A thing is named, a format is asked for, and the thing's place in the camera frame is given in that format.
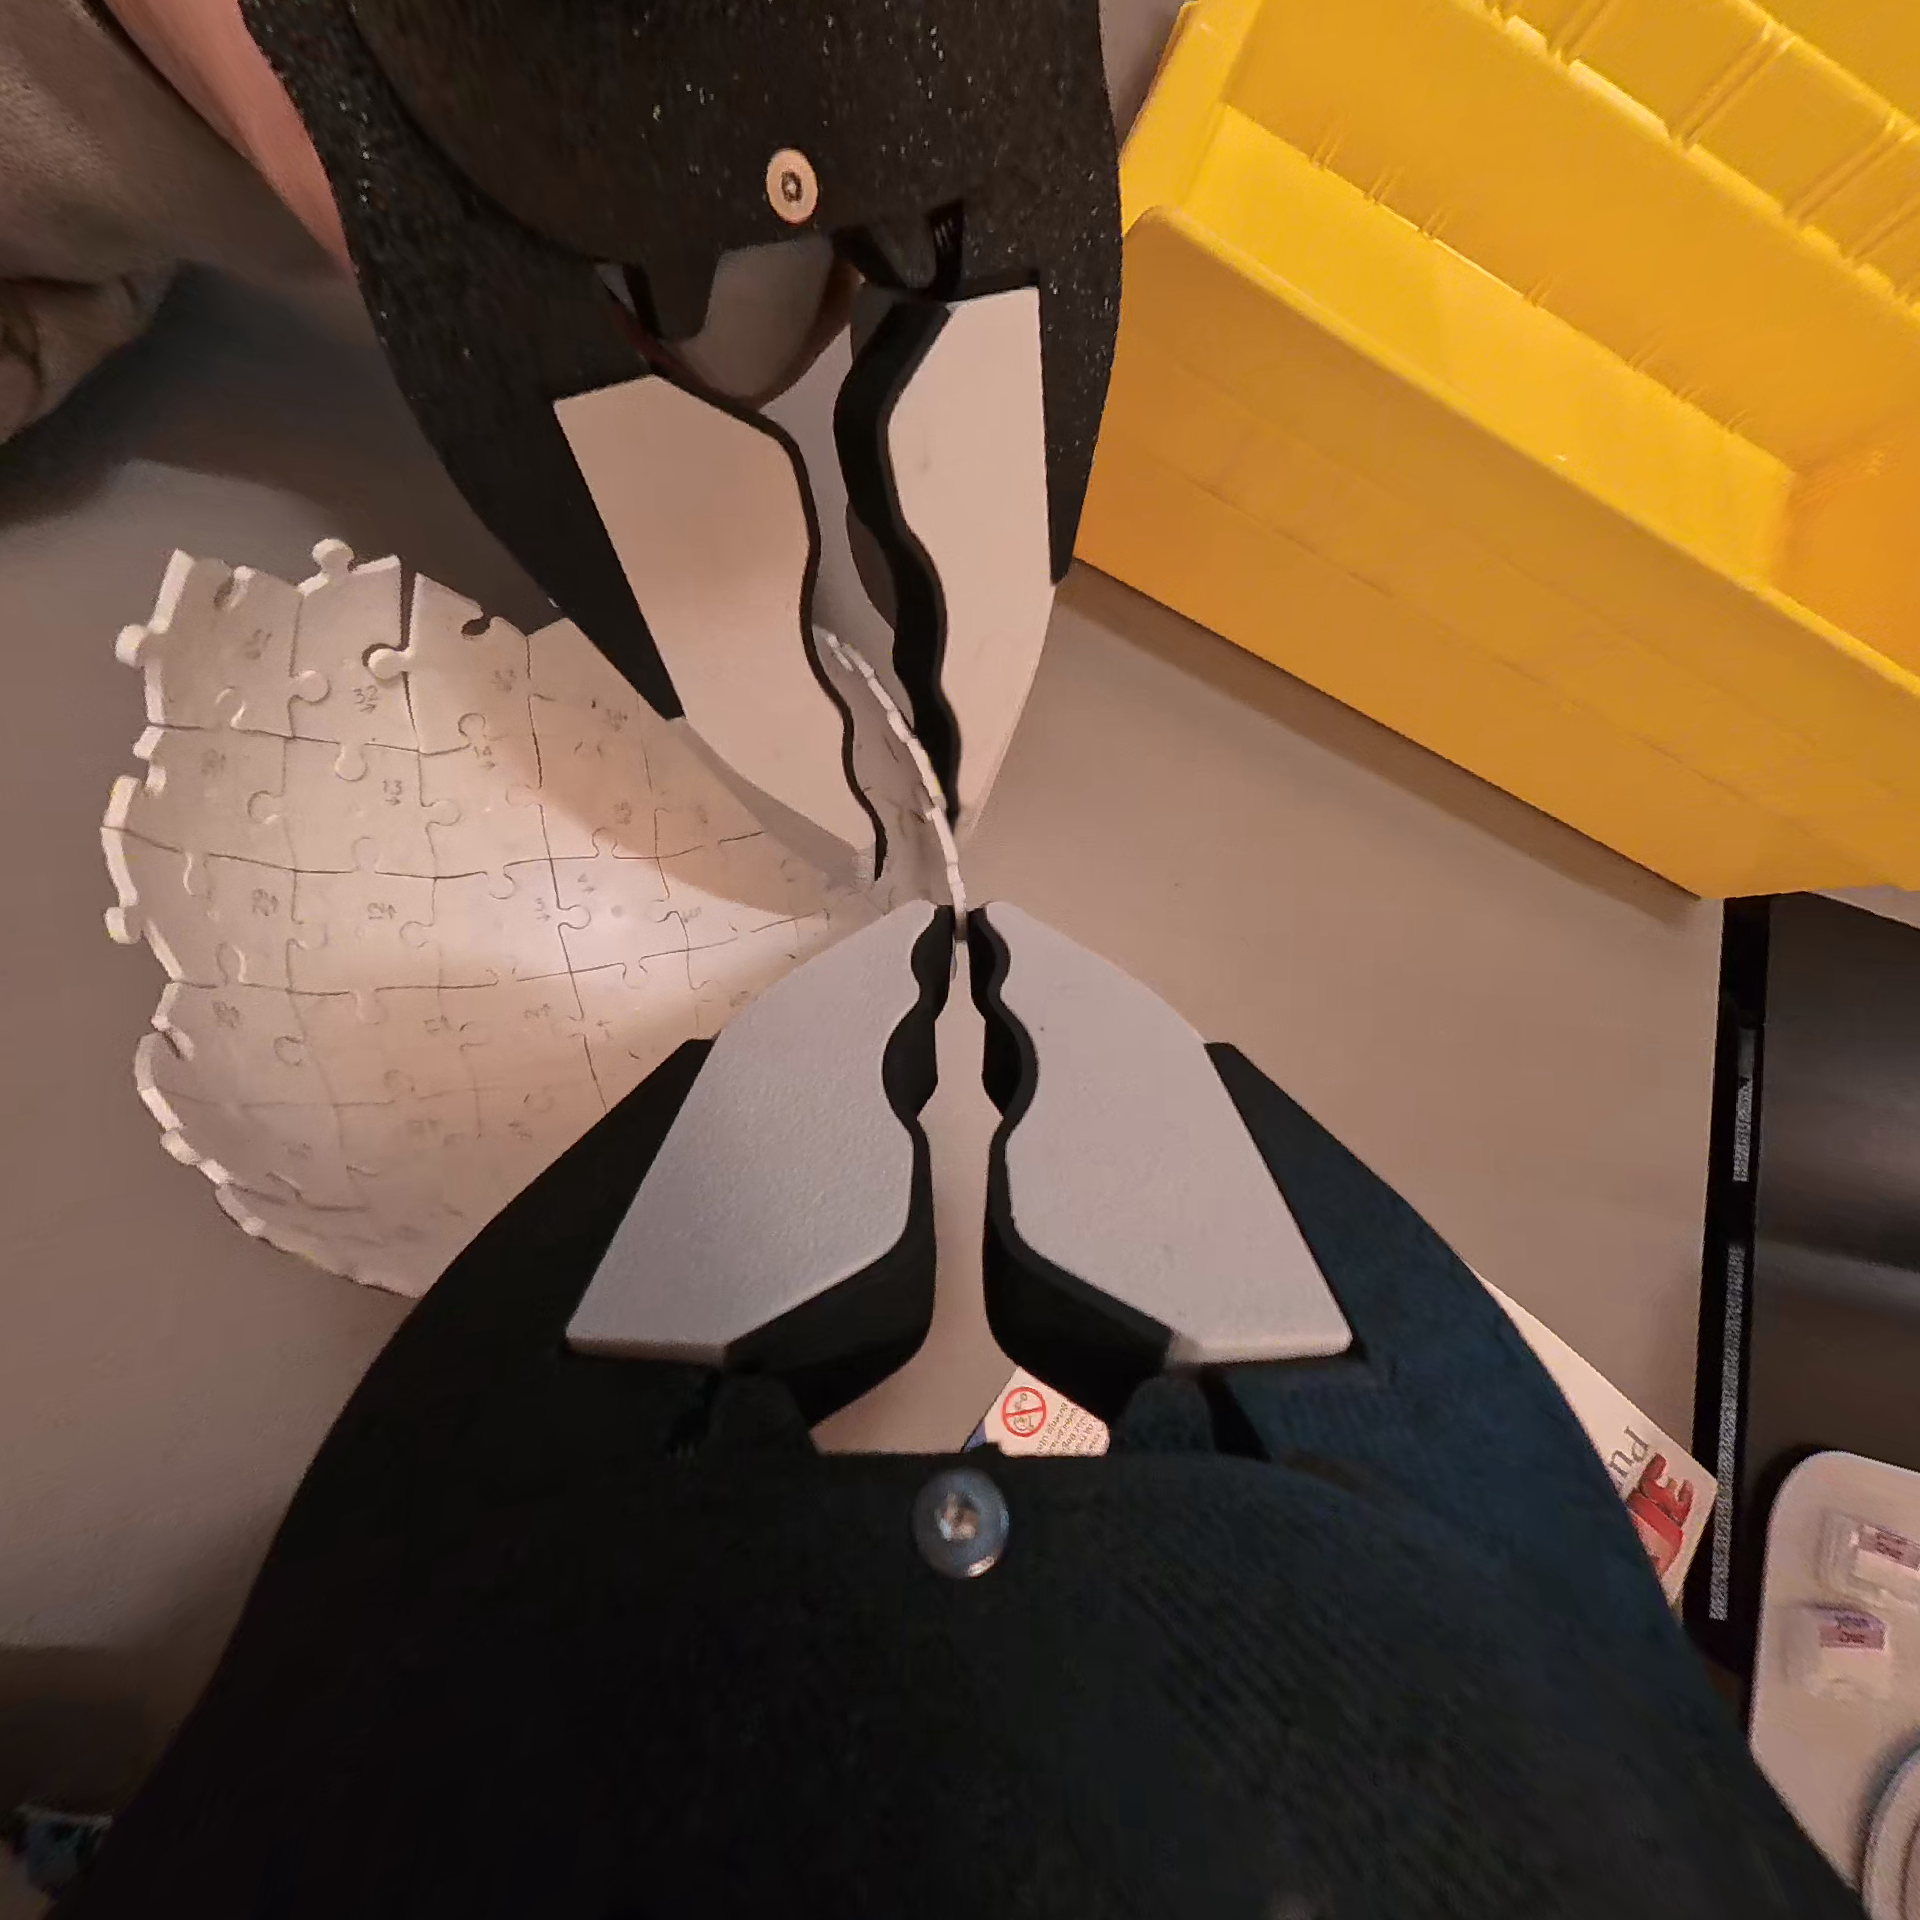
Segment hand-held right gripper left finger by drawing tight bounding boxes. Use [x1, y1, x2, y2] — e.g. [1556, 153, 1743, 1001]
[563, 898, 962, 1410]

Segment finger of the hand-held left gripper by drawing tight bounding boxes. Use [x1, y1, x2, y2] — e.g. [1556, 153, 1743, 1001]
[553, 374, 901, 891]
[833, 278, 1059, 845]

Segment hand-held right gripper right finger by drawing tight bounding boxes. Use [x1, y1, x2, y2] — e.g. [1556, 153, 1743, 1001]
[968, 900, 1356, 1421]

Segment white puzzle ball half shell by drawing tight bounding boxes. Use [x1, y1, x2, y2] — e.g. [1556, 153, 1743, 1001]
[102, 541, 969, 1299]

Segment person's left forearm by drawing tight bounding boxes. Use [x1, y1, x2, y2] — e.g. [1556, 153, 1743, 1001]
[92, 0, 361, 278]

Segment white puzzle instruction leaflet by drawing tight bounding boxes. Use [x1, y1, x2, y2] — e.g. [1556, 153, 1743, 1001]
[989, 1274, 1719, 1612]

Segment stacked yellow plastic bins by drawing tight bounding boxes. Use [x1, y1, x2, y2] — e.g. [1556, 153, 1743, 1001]
[1071, 0, 1920, 898]

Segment black table edge strip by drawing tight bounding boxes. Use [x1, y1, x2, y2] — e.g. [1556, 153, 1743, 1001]
[1690, 898, 1776, 1642]

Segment dark glossy panel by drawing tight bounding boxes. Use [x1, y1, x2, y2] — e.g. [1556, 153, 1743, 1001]
[1771, 898, 1920, 1457]

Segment white plastic tray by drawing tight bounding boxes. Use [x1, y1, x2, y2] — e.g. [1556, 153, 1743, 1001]
[1746, 1445, 1920, 1920]

